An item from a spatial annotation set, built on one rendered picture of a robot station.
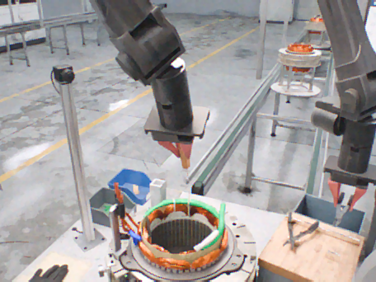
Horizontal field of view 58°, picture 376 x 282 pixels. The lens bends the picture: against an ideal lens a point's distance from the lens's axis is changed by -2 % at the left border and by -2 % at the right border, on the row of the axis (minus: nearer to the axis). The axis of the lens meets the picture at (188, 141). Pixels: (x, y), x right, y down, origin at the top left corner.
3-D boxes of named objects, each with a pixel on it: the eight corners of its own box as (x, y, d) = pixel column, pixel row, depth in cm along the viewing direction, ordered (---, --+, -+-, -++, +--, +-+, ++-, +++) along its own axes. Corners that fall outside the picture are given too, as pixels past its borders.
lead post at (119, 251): (112, 256, 72) (105, 211, 67) (121, 249, 74) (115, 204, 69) (118, 260, 71) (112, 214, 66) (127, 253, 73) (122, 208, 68)
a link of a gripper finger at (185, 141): (169, 140, 70) (161, 105, 63) (204, 144, 68) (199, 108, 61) (159, 167, 65) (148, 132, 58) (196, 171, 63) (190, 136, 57)
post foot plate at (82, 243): (107, 240, 122) (107, 238, 122) (84, 252, 116) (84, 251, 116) (95, 227, 128) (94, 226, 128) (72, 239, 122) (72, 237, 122)
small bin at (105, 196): (138, 210, 137) (138, 195, 134) (119, 232, 126) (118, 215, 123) (104, 201, 143) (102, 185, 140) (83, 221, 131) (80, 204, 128)
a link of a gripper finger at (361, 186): (330, 195, 78) (337, 158, 74) (364, 204, 74) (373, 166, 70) (323, 210, 72) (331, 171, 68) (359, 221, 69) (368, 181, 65)
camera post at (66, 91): (96, 240, 122) (72, 82, 97) (87, 243, 120) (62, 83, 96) (91, 236, 124) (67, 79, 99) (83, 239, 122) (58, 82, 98)
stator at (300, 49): (288, 65, 287) (291, 40, 278) (315, 69, 276) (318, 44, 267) (279, 71, 270) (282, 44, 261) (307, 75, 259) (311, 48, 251)
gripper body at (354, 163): (328, 162, 75) (334, 130, 72) (378, 174, 70) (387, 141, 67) (321, 175, 70) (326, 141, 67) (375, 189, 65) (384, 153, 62)
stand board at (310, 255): (287, 218, 92) (288, 210, 91) (362, 244, 82) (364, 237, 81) (256, 265, 77) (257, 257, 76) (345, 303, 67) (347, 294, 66)
